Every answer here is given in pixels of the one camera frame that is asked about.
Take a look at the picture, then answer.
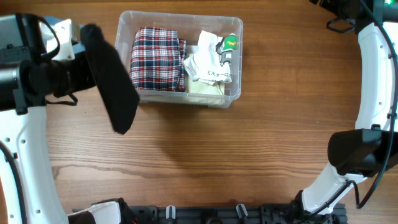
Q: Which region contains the red plaid cloth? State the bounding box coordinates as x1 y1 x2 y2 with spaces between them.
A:
129 27 187 92

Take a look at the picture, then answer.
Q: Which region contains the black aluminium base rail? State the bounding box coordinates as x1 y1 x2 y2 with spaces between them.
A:
72 203 348 224

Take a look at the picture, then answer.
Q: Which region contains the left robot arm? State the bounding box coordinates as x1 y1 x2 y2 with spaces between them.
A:
1 13 139 223

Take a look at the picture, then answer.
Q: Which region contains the cream cloth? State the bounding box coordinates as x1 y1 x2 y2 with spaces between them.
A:
185 67 224 106

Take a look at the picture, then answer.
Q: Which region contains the white printed t-shirt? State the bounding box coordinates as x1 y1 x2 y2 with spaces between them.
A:
183 30 237 85

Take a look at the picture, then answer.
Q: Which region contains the clear plastic storage container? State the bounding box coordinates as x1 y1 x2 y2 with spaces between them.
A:
115 11 243 108

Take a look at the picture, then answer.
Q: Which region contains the black garment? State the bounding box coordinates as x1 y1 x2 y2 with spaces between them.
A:
80 24 140 134

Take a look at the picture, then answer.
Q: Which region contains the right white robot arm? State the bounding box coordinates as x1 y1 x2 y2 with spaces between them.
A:
295 0 397 221

